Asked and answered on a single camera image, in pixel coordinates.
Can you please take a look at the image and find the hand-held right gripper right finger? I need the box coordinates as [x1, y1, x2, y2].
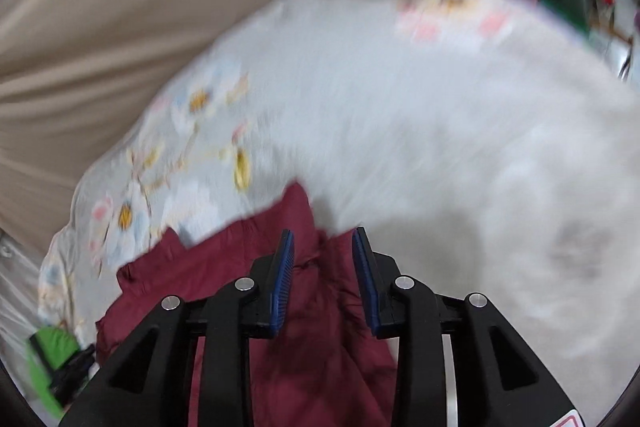
[351, 227, 583, 427]

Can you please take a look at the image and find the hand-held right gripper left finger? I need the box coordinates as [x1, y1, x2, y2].
[60, 228, 296, 427]

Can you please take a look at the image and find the maroon puffer jacket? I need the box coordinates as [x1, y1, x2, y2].
[95, 181, 401, 427]

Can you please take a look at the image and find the green cloth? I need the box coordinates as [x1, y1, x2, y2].
[25, 326, 83, 408]

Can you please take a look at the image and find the white shiny sheet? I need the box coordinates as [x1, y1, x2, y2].
[0, 232, 101, 413]

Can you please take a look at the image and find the floral fleece blanket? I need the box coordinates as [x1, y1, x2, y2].
[37, 0, 640, 427]

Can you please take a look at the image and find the beige fabric curtain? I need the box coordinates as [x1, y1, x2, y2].
[0, 0, 416, 248]

